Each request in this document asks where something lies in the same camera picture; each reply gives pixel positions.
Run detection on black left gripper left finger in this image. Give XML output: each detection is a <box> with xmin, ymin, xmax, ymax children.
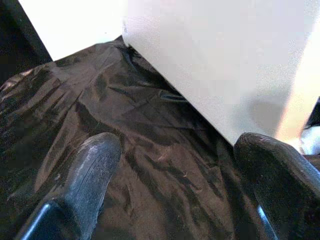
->
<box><xmin>14</xmin><ymin>132</ymin><xmax>123</xmax><ymax>240</ymax></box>

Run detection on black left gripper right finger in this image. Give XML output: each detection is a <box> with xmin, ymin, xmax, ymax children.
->
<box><xmin>233</xmin><ymin>132</ymin><xmax>320</xmax><ymax>240</ymax></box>

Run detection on white plastic table top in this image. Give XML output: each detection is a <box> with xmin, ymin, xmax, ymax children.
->
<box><xmin>121</xmin><ymin>0</ymin><xmax>320</xmax><ymax>156</ymax></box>

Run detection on black shiny tablecloth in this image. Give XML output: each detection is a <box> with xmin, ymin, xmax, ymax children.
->
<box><xmin>0</xmin><ymin>34</ymin><xmax>320</xmax><ymax>240</ymax></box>

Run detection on black door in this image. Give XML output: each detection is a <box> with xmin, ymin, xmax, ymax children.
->
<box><xmin>0</xmin><ymin>0</ymin><xmax>53</xmax><ymax>83</ymax></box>

